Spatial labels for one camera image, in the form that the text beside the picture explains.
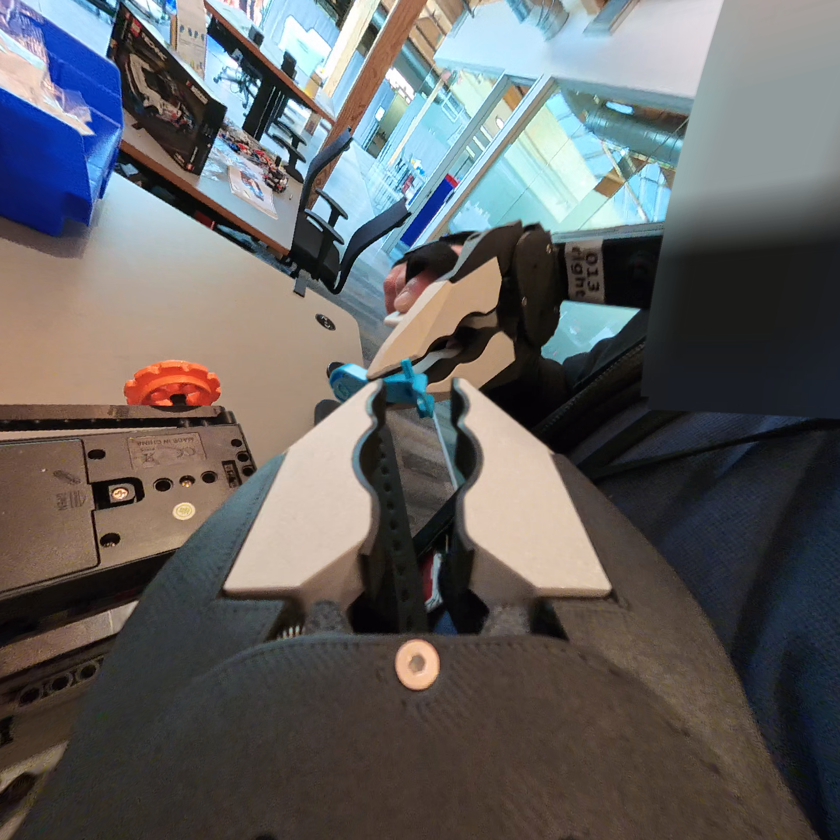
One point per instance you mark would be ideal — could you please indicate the printed leaflet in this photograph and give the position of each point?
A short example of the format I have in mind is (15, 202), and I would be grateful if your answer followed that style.
(253, 190)

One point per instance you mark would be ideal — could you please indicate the blue plastic bin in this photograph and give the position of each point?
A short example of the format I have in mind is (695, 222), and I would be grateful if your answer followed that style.
(52, 144)

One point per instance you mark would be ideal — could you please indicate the blue plastic separator tool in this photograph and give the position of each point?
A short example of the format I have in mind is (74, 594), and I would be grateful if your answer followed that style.
(407, 390)

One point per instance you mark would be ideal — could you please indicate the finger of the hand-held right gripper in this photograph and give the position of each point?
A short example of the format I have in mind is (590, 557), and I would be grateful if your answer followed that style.
(446, 308)
(489, 364)

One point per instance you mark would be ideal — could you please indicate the person's clothed body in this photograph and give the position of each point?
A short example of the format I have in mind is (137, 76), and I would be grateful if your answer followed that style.
(722, 558)

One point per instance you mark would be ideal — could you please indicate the white standing sign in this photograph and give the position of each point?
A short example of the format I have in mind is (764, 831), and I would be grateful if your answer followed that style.
(190, 33)

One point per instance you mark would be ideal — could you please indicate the clear plastic bags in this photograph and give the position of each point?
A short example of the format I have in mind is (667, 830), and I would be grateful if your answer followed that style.
(33, 59)

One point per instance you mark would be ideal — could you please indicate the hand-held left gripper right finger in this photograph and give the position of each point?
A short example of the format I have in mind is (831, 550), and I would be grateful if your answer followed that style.
(531, 525)

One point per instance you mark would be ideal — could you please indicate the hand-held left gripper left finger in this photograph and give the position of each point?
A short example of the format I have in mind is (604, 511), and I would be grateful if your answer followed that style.
(302, 525)

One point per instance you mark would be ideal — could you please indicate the black car kit box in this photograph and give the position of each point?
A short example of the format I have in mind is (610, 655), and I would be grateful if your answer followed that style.
(164, 92)

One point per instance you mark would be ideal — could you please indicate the person's right hand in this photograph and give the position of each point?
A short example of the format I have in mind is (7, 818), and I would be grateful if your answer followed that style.
(403, 292)

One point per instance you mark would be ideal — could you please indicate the wooden high table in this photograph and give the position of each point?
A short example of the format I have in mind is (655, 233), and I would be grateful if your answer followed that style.
(262, 59)

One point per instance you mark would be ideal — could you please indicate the silver air duct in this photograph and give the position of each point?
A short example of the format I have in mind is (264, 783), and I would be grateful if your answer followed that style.
(630, 128)

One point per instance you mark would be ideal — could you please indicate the dark perforated panel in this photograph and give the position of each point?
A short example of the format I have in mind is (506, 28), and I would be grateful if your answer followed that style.
(394, 525)

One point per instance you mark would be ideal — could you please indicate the toy robot model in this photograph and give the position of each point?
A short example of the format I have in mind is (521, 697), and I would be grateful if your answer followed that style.
(98, 492)

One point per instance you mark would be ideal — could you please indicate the white patterned badge card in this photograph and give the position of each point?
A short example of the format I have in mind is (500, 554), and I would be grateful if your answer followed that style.
(436, 584)

